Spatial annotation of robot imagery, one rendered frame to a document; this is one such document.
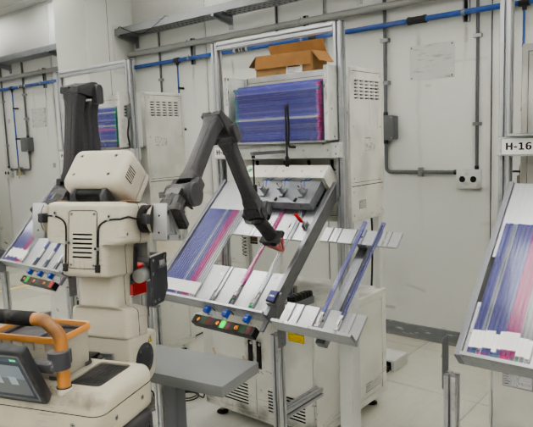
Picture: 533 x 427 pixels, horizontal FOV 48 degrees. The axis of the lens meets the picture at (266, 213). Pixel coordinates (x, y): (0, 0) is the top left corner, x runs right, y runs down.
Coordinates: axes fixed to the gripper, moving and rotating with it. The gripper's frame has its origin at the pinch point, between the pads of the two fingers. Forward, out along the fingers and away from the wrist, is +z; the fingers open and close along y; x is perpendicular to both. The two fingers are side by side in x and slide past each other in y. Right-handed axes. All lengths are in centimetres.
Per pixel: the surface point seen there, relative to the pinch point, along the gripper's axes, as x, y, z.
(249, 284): 18.7, 7.5, 0.4
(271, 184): -32.8, 20.4, -6.2
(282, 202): -22.0, 8.4, -5.1
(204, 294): 27.2, 28.3, -0.6
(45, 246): 16, 167, -10
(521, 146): -46, -91, -9
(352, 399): 43, -38, 34
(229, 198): -28, 49, -2
